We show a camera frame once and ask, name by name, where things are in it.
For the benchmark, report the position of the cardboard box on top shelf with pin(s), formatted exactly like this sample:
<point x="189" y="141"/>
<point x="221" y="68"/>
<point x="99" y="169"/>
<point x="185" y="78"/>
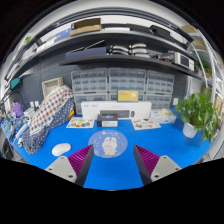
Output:
<point x="84" y="26"/>

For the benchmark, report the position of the patterned fabric covered object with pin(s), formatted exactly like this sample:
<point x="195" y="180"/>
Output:
<point x="55" y="110"/>

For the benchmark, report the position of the upper black wall shelf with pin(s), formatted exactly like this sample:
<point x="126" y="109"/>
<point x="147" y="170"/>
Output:
<point x="126" y="33"/>

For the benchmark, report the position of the small black and white box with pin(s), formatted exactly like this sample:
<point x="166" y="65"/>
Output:
<point x="107" y="120"/>

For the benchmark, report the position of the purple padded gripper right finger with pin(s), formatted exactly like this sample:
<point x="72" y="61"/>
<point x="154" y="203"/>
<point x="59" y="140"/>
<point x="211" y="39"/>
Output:
<point x="153" y="167"/>

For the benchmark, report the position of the stacked white bowls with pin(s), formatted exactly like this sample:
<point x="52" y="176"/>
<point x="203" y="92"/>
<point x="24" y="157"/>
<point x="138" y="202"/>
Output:
<point x="137" y="49"/>

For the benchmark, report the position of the white electronic device on shelf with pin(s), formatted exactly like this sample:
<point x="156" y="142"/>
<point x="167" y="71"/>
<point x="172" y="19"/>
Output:
<point x="183" y="61"/>

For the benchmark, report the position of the left sticker sheet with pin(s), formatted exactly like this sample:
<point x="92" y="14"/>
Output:
<point x="79" y="122"/>

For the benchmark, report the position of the black wall shelf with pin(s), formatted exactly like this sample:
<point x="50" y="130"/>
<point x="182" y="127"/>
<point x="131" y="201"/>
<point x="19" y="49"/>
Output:
<point x="126" y="33"/>
<point x="123" y="60"/>

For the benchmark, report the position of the right grey drawer organizer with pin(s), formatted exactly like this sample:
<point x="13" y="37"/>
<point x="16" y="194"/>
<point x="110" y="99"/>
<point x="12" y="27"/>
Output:
<point x="159" y="89"/>

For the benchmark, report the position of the white computer mouse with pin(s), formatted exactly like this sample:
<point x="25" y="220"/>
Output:
<point x="60" y="149"/>

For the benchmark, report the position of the right sticker sheet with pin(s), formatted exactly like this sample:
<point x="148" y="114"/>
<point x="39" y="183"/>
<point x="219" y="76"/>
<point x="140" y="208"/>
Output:
<point x="144" y="124"/>

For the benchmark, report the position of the round bunny mouse pad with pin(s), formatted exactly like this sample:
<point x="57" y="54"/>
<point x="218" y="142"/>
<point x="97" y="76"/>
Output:
<point x="108" y="143"/>

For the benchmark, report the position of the dark blue flat box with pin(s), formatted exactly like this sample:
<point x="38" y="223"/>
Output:
<point x="98" y="48"/>

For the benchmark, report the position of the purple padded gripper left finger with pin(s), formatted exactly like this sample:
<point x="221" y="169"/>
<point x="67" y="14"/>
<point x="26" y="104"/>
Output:
<point x="75" y="167"/>

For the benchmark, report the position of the long white keyboard box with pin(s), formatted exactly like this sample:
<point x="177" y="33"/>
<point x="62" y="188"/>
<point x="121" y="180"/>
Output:
<point x="126" y="110"/>

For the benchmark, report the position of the sticker sheet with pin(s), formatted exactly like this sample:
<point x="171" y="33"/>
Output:
<point x="79" y="122"/>
<point x="144" y="124"/>

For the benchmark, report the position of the white plant pot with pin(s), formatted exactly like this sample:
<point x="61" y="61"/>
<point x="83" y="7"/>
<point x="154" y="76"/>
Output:
<point x="189" y="130"/>

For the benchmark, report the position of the yellow box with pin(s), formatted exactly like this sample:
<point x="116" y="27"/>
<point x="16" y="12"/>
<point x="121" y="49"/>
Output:
<point x="127" y="96"/>

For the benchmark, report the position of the lower black wall shelf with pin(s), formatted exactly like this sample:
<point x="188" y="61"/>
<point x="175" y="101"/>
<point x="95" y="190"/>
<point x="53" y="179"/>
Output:
<point x="123" y="60"/>

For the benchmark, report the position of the grey drawer organizer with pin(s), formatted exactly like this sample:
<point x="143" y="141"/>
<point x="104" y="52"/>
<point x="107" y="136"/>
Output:
<point x="124" y="78"/>
<point x="159" y="89"/>
<point x="89" y="85"/>

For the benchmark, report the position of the clear plastic container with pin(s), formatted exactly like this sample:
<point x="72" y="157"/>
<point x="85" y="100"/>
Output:
<point x="163" y="116"/>

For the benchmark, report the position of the purple small object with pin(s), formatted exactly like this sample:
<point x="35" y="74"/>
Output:
<point x="17" y="110"/>

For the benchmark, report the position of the middle grey drawer organizer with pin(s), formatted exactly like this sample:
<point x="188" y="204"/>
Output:
<point x="124" y="78"/>

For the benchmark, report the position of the left grey drawer organizer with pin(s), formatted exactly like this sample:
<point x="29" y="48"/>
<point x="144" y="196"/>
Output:
<point x="89" y="85"/>

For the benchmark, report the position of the green potted plant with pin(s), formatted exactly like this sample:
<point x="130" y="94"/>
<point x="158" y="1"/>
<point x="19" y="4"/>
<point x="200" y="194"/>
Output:
<point x="199" y="112"/>

